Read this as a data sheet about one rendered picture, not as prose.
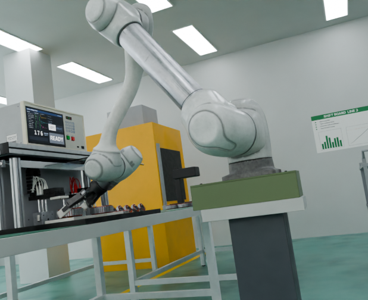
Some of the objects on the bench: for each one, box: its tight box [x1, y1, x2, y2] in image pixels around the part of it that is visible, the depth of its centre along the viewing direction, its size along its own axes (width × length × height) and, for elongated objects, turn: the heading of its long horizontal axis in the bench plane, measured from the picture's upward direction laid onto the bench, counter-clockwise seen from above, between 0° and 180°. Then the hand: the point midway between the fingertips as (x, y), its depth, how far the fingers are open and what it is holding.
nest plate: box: [45, 215, 95, 224], centre depth 175 cm, size 15×15×1 cm
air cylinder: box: [33, 211, 54, 226], centre depth 180 cm, size 5×8×6 cm
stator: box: [90, 205, 114, 215], centre depth 197 cm, size 11×11×4 cm
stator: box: [57, 207, 83, 218], centre depth 175 cm, size 11×11×4 cm
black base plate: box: [0, 208, 161, 236], centre depth 186 cm, size 47×64×2 cm
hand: (70, 212), depth 175 cm, fingers closed on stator, 11 cm apart
